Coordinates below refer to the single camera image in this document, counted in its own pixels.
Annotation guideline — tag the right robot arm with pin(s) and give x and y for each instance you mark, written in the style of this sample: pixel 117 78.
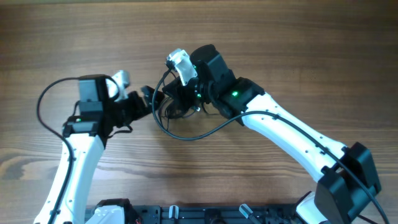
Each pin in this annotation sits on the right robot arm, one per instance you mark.
pixel 346 177

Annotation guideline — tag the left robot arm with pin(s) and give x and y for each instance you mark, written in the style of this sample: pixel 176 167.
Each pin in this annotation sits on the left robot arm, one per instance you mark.
pixel 103 106

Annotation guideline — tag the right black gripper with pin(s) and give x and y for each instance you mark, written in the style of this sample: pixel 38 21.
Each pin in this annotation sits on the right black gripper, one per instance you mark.
pixel 178 93

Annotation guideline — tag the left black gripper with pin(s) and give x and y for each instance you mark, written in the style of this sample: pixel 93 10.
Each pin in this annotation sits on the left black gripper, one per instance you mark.
pixel 138 111

